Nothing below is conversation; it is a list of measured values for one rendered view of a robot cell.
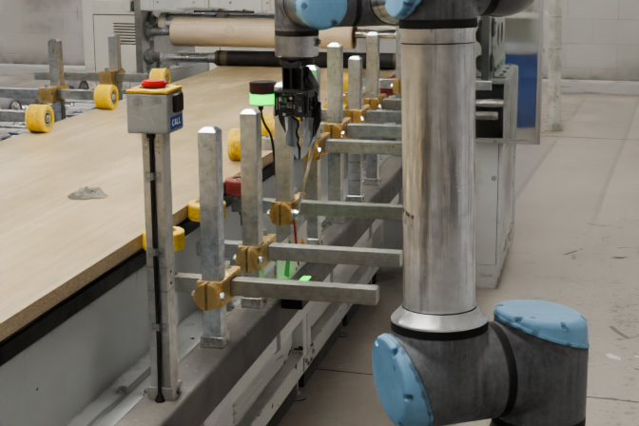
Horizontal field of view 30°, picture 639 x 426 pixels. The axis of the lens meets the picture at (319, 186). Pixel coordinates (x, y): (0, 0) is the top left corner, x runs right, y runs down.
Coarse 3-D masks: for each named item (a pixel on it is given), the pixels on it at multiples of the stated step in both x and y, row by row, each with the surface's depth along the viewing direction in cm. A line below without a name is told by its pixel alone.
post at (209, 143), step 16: (208, 128) 215; (208, 144) 215; (208, 160) 216; (208, 176) 216; (208, 192) 217; (208, 208) 217; (208, 224) 218; (208, 240) 219; (208, 256) 219; (208, 272) 220; (224, 272) 223; (208, 320) 222; (224, 320) 224; (208, 336) 223
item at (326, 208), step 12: (240, 204) 274; (264, 204) 273; (312, 204) 270; (324, 204) 269; (336, 204) 269; (348, 204) 268; (360, 204) 268; (372, 204) 268; (384, 204) 267; (396, 204) 267; (324, 216) 270; (336, 216) 269; (348, 216) 268; (360, 216) 268; (372, 216) 267; (384, 216) 266; (396, 216) 266
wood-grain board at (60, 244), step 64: (64, 128) 350; (192, 128) 349; (0, 192) 264; (64, 192) 264; (128, 192) 263; (192, 192) 263; (0, 256) 212; (64, 256) 211; (128, 256) 221; (0, 320) 176
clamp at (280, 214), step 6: (276, 204) 265; (282, 204) 264; (288, 204) 266; (294, 204) 267; (270, 210) 265; (276, 210) 265; (282, 210) 264; (288, 210) 264; (270, 216) 265; (276, 216) 265; (282, 216) 265; (288, 216) 264; (276, 222) 265; (282, 222) 265; (288, 222) 265
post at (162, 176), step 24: (144, 144) 190; (168, 144) 192; (144, 168) 191; (168, 168) 192; (144, 192) 191; (168, 192) 193; (168, 216) 193; (168, 240) 194; (168, 264) 194; (168, 288) 194; (168, 312) 195; (168, 336) 196; (168, 360) 197; (168, 384) 197
